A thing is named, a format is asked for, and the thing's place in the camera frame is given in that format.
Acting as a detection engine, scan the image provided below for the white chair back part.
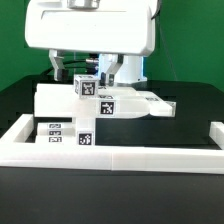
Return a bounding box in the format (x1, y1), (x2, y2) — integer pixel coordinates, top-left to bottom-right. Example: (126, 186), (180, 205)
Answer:
(34, 93), (173, 119)

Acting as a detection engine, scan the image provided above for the white chair seat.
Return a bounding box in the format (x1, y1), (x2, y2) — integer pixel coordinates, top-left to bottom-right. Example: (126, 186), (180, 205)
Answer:
(72, 118), (96, 146)

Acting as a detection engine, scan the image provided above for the white long chair part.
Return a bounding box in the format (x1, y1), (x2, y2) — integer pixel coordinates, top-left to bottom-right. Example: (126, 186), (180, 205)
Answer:
(34, 84), (138, 102)

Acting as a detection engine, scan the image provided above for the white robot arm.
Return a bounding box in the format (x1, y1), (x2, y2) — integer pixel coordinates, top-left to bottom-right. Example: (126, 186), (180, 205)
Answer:
(25, 0), (161, 84)

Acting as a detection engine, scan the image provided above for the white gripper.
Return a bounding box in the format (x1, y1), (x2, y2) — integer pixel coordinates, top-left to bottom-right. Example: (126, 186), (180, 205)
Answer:
(25, 0), (157, 86)

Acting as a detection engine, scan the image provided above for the white U-shaped fence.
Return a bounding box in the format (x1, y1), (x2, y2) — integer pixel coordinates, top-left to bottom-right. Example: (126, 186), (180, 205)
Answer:
(0, 114), (224, 175)

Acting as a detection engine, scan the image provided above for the black cable on table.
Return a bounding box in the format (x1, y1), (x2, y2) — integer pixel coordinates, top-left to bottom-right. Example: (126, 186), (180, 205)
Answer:
(40, 66), (56, 77)

